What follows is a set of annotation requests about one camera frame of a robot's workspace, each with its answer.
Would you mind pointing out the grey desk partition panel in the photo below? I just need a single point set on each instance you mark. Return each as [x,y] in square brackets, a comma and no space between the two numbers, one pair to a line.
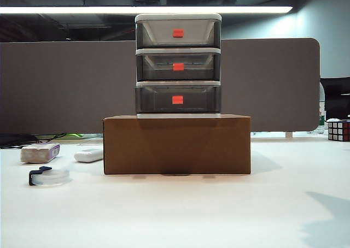
[68,89]

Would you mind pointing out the black Rubik's cube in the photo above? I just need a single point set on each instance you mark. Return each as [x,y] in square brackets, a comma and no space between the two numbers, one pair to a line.
[339,130]

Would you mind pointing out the brown cardboard box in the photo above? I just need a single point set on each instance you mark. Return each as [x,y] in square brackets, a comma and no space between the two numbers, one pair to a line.
[177,147]

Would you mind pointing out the white plastic drawer cabinet frame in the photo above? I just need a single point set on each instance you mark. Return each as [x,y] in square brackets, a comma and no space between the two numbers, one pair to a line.
[177,16]

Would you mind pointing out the green bottle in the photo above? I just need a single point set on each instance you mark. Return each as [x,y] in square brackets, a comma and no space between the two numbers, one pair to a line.
[322,120]

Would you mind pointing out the white plastic oblong case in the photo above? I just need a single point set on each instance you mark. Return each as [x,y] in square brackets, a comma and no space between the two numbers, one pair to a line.
[87,156]

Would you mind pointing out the tissue pack purple label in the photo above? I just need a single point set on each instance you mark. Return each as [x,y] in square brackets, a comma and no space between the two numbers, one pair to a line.
[38,153]

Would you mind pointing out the white partition foot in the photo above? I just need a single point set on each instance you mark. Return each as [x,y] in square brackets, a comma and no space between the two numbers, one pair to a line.
[289,134]

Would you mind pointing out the transparent tape roll blue cutter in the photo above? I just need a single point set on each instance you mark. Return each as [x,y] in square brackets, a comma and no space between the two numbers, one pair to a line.
[52,177]

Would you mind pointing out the black office chair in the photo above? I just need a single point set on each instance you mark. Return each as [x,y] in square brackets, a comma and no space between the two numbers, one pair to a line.
[336,100]

